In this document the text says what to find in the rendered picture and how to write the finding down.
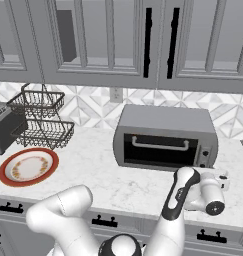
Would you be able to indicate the grey and black toaster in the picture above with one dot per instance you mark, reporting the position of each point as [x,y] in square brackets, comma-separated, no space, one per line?
[3,130]

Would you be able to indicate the black toaster oven timer knob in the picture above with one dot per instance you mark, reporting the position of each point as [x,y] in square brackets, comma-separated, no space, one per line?
[205,153]

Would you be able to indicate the grey drawer front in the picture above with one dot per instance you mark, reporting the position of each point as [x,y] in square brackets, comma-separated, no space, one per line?
[233,235]
[126,221]
[9,201]

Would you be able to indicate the grey wall cupboard door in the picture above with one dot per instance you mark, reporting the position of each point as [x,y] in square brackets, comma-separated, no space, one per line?
[209,40]
[99,36]
[13,33]

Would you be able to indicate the grey base cupboard door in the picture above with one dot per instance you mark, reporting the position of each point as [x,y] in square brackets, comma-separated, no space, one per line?
[16,238]

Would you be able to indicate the grey toaster oven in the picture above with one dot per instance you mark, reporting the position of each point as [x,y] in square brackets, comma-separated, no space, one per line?
[166,120]

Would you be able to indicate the white wall socket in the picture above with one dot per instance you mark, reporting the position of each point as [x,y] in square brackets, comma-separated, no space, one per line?
[116,95]

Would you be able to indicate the red-rimmed white plate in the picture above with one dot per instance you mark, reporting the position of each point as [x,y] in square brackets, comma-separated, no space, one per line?
[28,166]

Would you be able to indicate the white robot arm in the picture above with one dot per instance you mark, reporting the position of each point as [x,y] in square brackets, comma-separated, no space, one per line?
[69,208]

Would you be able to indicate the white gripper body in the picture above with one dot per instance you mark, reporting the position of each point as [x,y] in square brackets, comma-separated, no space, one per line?
[211,172]

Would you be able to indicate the black glass toaster oven door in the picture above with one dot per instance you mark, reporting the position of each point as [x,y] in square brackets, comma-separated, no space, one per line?
[159,156]

